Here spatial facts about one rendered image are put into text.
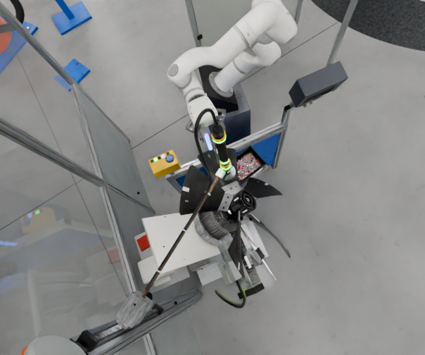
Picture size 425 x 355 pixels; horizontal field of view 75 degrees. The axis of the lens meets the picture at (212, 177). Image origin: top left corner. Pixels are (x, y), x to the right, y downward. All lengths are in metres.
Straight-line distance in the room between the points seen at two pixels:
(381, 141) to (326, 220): 0.95
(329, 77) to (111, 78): 2.61
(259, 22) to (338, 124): 2.06
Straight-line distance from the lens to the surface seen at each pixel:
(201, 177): 1.26
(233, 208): 1.38
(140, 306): 1.08
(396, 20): 2.81
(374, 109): 3.23
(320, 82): 1.70
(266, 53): 1.64
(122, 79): 3.60
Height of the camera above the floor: 2.58
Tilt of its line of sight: 71 degrees down
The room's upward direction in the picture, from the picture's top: 23 degrees counter-clockwise
